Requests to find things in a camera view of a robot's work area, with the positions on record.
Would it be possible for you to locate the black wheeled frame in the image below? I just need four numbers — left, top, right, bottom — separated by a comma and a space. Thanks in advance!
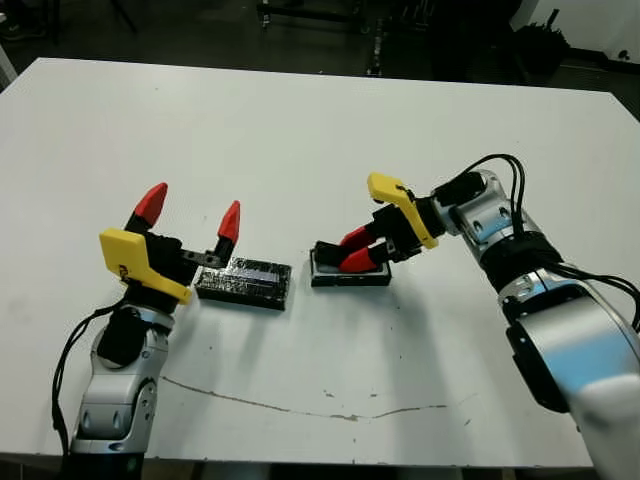
257, 0, 371, 36

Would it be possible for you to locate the dark equipment pile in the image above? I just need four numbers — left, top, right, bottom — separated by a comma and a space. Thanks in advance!
514, 9, 571, 76

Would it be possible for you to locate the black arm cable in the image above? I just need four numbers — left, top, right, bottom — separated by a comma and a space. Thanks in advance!
449, 153, 640, 331
51, 302, 126, 456

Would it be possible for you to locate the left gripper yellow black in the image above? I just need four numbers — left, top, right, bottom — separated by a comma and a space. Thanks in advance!
99, 182, 242, 307

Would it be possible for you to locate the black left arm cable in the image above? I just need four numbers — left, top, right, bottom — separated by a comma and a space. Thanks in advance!
51, 302, 126, 456

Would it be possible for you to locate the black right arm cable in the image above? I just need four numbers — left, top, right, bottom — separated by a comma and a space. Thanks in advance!
449, 153, 640, 331

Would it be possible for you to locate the black box base white insert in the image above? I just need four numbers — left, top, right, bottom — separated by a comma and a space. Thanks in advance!
309, 239, 392, 289

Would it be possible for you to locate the black box lid white stripe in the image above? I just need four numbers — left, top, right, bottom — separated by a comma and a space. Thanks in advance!
193, 255, 293, 311

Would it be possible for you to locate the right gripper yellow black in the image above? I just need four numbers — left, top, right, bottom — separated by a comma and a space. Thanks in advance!
337, 172, 446, 275

